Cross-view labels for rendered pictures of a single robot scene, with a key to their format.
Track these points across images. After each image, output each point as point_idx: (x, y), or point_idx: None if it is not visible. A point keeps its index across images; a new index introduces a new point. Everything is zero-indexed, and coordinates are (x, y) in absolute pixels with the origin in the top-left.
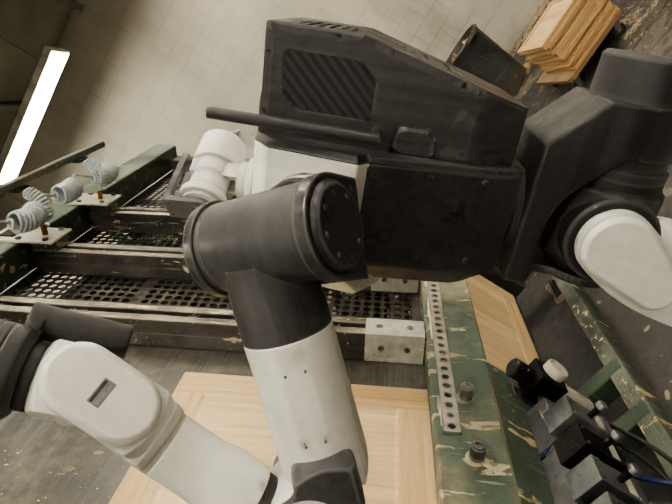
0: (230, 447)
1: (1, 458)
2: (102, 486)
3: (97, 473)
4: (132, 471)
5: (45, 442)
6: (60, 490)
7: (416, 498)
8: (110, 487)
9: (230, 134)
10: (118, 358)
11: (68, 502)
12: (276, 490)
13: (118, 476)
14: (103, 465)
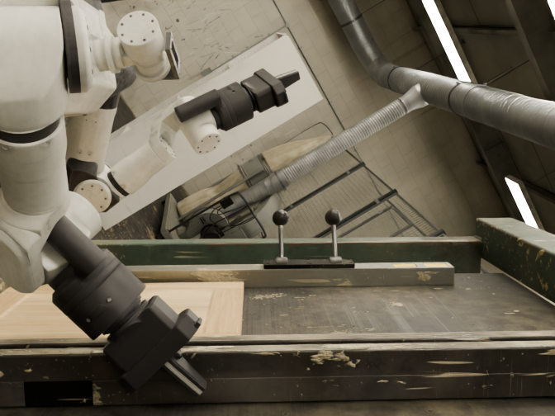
0: (128, 156)
1: (363, 309)
2: (261, 304)
3: (272, 308)
4: (238, 298)
5: (339, 316)
6: (291, 302)
7: (3, 301)
8: (253, 304)
9: (129, 15)
10: (171, 105)
11: (278, 300)
12: (107, 172)
13: (253, 308)
14: (271, 310)
